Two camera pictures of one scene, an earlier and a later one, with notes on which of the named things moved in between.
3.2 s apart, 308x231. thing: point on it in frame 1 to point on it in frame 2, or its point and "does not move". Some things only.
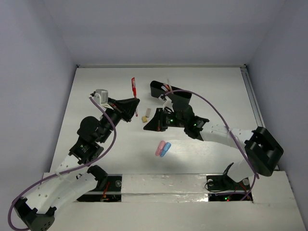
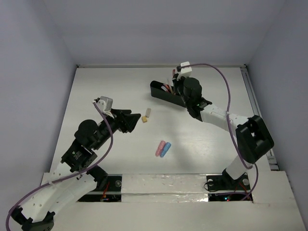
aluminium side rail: [252, 99] does not move
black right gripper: [157, 124] to [176, 83]
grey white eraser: [148, 112] does not move
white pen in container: [164, 88] does not move
